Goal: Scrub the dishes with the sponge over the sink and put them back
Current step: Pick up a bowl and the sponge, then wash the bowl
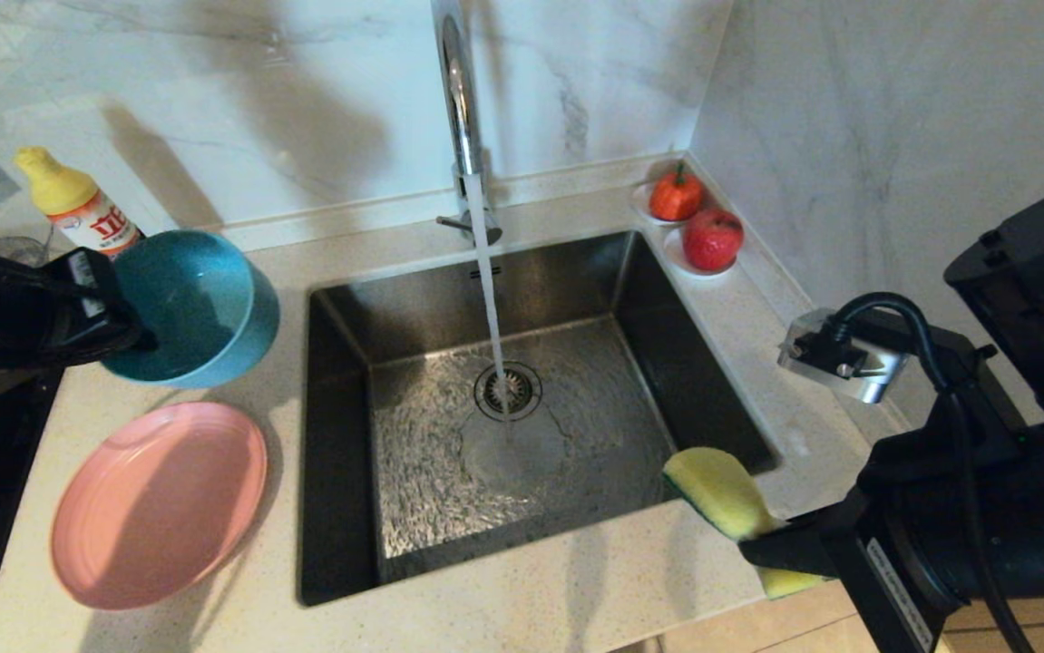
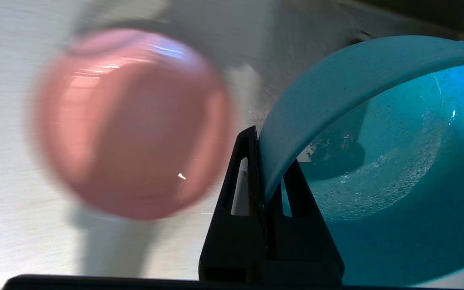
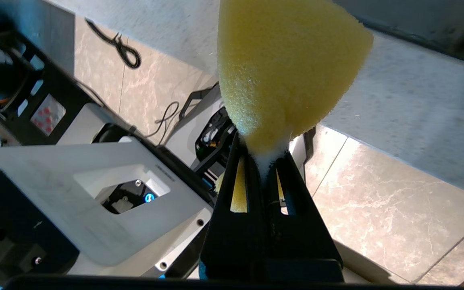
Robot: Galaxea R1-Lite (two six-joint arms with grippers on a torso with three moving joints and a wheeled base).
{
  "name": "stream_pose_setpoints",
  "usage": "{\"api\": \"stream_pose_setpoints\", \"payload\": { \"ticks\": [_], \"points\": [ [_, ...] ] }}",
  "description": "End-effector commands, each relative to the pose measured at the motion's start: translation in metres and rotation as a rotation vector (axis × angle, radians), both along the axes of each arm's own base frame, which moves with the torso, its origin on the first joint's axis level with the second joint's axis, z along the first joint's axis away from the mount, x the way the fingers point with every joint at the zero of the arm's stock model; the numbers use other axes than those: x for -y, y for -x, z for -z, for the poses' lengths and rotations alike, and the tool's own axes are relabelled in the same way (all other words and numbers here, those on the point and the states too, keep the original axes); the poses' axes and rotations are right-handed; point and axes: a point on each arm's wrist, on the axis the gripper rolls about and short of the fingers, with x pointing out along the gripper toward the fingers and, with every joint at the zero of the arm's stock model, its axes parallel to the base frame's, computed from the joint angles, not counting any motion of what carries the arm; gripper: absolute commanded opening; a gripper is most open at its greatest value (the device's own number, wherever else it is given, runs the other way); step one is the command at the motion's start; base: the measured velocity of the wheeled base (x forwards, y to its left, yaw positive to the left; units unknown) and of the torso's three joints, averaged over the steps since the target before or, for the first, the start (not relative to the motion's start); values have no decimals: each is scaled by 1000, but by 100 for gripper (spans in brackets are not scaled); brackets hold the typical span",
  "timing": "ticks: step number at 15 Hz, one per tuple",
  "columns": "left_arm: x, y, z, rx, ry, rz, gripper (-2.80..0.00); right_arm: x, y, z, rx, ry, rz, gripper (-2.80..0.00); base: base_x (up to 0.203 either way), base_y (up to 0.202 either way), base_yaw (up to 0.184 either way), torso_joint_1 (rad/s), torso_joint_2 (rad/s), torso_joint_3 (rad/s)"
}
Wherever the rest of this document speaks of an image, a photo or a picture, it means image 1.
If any clear glass bowl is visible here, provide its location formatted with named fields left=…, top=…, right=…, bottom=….
left=0, top=234, right=60, bottom=269

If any red apple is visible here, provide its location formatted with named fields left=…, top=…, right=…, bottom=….
left=681, top=209, right=745, bottom=273

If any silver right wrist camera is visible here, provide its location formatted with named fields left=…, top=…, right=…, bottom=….
left=777, top=308, right=911, bottom=404

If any blue bowl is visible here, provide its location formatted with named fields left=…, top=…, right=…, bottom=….
left=100, top=229, right=281, bottom=389

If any pink round plate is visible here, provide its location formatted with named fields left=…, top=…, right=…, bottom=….
left=50, top=402, right=268, bottom=610

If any orange dish soap bottle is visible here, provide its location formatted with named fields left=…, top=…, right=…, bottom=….
left=14, top=147, right=146, bottom=259

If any chrome kitchen faucet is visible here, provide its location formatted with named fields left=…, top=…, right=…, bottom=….
left=429, top=0, right=503, bottom=248

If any stainless steel sink basin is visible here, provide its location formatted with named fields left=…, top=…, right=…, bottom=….
left=298, top=229, right=781, bottom=607

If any yellow fish-shaped sponge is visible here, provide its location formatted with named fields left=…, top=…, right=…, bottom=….
left=662, top=446, right=835, bottom=601

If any small white dish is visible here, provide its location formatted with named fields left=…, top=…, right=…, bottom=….
left=662, top=227, right=740, bottom=278
left=630, top=181, right=706, bottom=228

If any running tap water stream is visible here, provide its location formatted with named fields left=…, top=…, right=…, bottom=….
left=465, top=174, right=515, bottom=427

